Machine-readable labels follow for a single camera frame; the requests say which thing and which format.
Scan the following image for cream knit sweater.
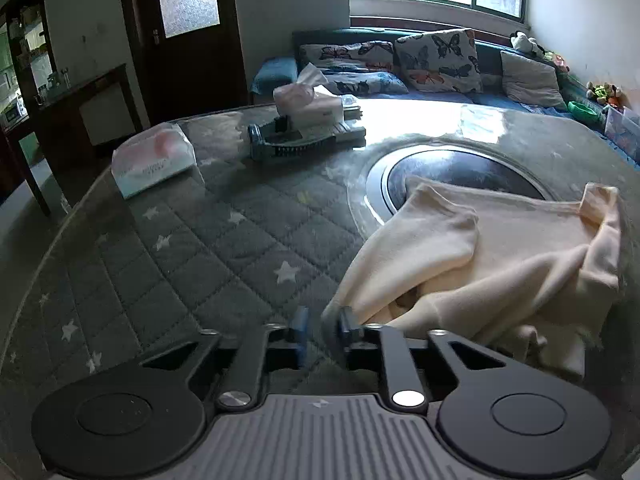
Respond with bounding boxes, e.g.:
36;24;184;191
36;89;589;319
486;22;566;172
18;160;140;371
321;177;622;379

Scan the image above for grey quilted star table cover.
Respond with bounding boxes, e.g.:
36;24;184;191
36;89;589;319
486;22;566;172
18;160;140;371
1;100;639;479

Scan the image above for white power strip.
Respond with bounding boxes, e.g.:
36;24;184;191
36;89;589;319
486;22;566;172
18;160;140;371
299;119;367;143

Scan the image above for round black induction cooktop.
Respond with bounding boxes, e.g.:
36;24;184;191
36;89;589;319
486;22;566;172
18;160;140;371
360;143;555;224

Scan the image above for small green booklet stack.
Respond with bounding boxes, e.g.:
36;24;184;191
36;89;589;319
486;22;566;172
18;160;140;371
341;94;362;120

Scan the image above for pink tissue pack in plastic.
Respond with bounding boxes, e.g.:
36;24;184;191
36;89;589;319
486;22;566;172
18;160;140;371
111;122;196;200

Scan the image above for white pink tissue box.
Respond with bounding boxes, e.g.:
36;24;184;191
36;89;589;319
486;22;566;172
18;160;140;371
272;63;344;129

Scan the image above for butterfly pillow lying flat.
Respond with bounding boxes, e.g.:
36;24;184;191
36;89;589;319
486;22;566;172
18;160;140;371
298;40;409;98

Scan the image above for butterfly pillow standing upright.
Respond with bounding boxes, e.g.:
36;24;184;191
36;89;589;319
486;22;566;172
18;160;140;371
395;28;483;93

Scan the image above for blue sofa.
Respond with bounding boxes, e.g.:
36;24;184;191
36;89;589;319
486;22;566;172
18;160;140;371
250;27;639;164

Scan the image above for grey plain pillow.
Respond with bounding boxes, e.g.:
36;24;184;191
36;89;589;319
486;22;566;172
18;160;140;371
500;51;566;112

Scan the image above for green plastic bowl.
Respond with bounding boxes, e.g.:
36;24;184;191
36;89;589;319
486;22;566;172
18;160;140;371
567;101;602;127

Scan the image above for dark wooden glass door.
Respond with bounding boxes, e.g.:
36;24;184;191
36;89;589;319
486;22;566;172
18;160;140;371
122;0;248;124

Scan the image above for black white plush toy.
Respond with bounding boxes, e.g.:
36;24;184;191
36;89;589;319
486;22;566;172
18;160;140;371
510;30;544;58

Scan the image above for clear plastic storage box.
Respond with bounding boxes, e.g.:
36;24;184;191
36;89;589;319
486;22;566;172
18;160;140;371
604;106;640;162

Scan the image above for colourful plush toys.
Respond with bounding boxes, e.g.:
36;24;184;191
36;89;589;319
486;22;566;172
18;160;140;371
586;81;623;110

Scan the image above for dark wooden display cabinet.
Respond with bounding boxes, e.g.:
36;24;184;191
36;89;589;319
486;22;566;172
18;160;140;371
1;0;58;115

